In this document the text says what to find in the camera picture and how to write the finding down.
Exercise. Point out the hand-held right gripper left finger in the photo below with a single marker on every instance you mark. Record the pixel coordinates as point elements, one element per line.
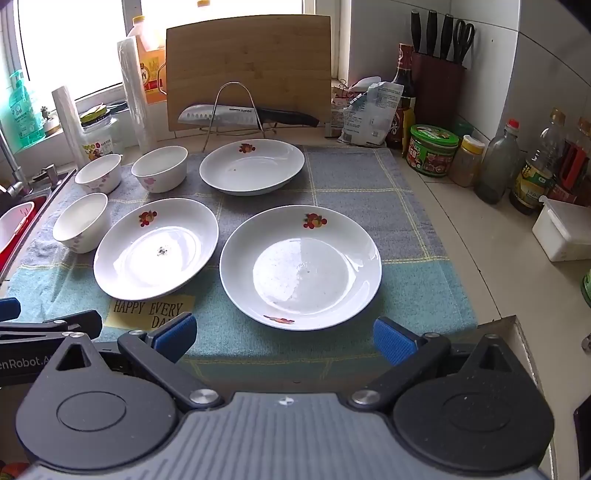
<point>178,334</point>

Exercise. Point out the clear glass jar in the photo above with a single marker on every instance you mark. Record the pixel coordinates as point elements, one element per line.
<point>99,138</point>

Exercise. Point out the green detergent bottle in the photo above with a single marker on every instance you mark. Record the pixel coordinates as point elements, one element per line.
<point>18,110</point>

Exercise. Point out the green lid sauce jar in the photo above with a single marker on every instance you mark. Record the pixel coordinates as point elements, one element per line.
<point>431,152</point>

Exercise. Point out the bamboo cutting board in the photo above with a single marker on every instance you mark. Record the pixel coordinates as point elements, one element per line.
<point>249,60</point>

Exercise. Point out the yellow lid spice jar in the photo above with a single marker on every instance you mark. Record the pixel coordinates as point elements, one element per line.
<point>466,161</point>

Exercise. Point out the white seasoning bag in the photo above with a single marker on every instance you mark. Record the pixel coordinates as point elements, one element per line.
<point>369,120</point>

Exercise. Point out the white plastic box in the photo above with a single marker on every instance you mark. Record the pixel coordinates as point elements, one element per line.
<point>563,230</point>

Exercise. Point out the dark soy sauce bottle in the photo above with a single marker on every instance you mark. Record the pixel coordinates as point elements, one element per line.
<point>406,74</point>

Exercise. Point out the white fruit print plate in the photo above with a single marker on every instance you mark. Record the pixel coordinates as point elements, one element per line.
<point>300,277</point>
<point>157,263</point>
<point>251,170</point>

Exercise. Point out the red label bottle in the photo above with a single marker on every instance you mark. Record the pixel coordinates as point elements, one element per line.
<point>577,161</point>

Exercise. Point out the clear bottle red cap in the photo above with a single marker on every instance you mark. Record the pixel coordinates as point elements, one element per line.
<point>496,170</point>

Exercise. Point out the metal faucet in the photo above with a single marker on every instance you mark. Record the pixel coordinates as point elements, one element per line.
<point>14,184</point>

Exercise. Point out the bottle green yellow label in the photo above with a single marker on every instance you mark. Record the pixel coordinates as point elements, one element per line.
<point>533,180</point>

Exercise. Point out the grey teal checked cloth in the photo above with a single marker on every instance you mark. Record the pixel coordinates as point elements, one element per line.
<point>346,184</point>

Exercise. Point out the short plastic wrap roll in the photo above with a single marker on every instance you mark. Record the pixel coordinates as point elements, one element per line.
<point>69,124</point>

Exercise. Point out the dark red knife block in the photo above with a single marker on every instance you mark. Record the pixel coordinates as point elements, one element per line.
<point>438,92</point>

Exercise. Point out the white floral bowl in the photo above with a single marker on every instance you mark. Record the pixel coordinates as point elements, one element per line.
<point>98,177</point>
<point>81,226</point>
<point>159,175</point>

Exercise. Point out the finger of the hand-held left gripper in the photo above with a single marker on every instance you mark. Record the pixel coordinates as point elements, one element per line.
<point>9,308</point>
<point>78,323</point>

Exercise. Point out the black kitchen scissors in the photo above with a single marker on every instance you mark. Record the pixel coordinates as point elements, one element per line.
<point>464,41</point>

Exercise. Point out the tall plastic wrap roll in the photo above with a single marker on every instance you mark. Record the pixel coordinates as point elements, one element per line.
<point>134,101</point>

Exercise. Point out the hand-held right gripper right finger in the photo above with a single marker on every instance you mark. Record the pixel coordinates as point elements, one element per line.
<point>392,341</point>

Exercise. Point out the red plastic basin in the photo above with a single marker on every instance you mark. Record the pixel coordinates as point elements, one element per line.
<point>39,207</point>

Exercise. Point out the green glass jar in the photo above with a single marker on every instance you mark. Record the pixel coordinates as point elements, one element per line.
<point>587,288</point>

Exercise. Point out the red white packet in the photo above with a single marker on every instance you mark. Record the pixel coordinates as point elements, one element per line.
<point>337,115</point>

